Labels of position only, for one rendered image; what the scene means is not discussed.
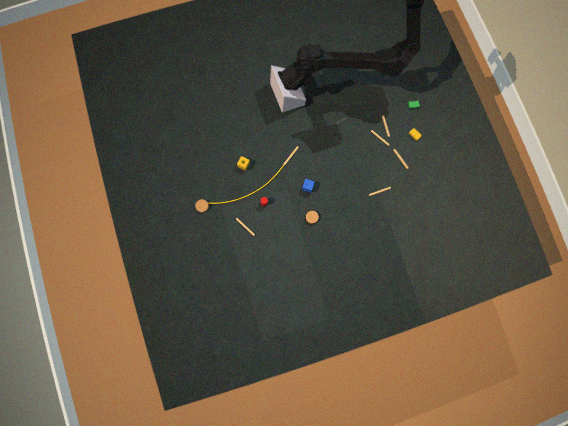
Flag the blue cube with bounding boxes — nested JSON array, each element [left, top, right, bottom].
[[302, 179, 315, 193]]

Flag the orange flat disc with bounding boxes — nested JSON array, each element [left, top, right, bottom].
[[306, 211, 319, 224]]

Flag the round wooden button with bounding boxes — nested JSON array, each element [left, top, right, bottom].
[[196, 199, 208, 213]]

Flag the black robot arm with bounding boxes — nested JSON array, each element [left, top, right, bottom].
[[277, 0, 424, 90]]

